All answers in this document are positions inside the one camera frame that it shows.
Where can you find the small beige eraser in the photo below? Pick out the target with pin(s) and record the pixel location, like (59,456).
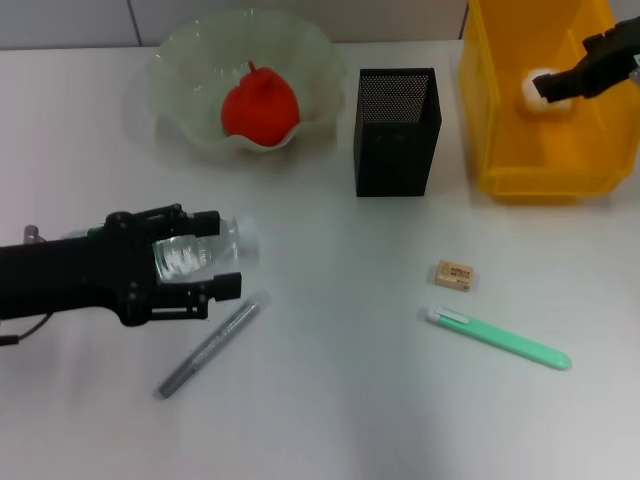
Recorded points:
(454,274)

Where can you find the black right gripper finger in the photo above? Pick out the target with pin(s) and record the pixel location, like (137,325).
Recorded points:
(617,40)
(580,82)

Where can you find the clear plastic water bottle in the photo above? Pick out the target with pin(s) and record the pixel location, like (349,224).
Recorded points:
(200,252)

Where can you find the grey marker pen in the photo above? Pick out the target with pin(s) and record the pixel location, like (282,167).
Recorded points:
(215,345)

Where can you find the orange-red toy fruit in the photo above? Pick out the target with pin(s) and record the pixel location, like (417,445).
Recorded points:
(260,110)

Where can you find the mint green pen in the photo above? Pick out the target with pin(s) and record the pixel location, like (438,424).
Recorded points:
(495,337)

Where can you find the pale green wavy fruit bowl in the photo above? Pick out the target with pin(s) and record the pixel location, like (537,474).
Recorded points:
(200,65)

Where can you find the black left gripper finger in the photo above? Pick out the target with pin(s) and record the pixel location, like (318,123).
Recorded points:
(227,286)

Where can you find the yellow plastic bin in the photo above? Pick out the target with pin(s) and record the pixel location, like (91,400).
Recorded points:
(550,145)

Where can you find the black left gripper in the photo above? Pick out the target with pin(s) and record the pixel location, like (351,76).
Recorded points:
(65,275)

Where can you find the black mesh pen holder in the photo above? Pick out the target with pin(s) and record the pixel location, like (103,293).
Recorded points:
(395,150)

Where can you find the white paper ball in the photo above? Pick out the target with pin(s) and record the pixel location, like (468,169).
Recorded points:
(527,92)

